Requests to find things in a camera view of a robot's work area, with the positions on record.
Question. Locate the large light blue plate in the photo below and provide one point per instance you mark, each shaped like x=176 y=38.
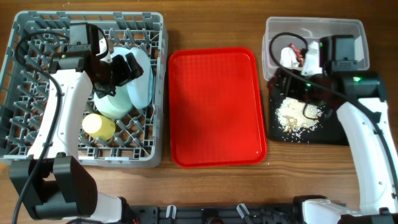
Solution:
x=140 y=89

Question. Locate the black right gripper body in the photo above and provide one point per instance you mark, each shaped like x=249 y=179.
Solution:
x=308 y=88

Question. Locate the grey dishwasher rack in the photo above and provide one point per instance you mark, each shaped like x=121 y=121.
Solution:
x=34 y=37

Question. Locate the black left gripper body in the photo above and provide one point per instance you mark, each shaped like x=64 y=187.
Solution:
x=115 y=73

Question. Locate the clear plastic bin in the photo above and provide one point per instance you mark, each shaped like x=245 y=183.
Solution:
x=312 y=29

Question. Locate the crumpled white napkin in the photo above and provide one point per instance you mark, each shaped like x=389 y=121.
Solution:
x=288 y=58

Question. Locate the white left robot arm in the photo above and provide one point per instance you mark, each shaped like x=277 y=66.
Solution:
x=50 y=181

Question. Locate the green saucer bowl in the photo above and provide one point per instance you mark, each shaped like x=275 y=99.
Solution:
x=114 y=107

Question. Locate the red snack wrapper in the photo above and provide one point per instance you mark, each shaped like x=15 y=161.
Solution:
x=298 y=54

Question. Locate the small light blue bowl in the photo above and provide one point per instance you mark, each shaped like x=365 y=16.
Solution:
x=121 y=53

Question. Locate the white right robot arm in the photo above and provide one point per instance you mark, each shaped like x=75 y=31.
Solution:
x=360 y=101

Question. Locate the red plastic tray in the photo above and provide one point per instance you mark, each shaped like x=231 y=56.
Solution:
x=215 y=108

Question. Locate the rice food scraps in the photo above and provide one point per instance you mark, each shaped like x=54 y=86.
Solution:
x=296 y=117

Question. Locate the black waste tray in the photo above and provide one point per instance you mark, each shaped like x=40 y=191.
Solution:
x=329 y=130

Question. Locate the yellow plastic cup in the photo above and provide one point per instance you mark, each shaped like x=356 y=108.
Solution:
x=98 y=126

